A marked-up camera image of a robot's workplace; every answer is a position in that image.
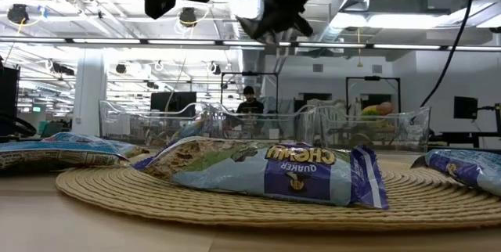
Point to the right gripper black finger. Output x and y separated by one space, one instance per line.
262 27
302 25

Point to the green Quaker Chewy granola bar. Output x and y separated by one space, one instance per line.
235 177

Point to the blue granola bar red ends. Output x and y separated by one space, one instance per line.
117 147

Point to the light blue granola bar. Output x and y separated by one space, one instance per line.
58 154

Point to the blue Quaker granola bar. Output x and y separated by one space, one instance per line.
469 170

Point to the long ceiling light strip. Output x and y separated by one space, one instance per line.
176 42

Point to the person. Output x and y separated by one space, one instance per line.
377 110
249 105

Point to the clear plastic bin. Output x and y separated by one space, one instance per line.
297 127
117 127
415 130

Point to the black monitor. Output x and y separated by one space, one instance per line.
465 107
174 101

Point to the white pillar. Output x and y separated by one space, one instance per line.
90 91

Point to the green exit sign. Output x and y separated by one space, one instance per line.
36 109

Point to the green chair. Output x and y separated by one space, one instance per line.
51 128

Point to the black panel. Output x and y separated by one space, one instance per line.
8 99

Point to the round woven straw placemat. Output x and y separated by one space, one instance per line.
235 213

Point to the black desk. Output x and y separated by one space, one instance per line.
469 134

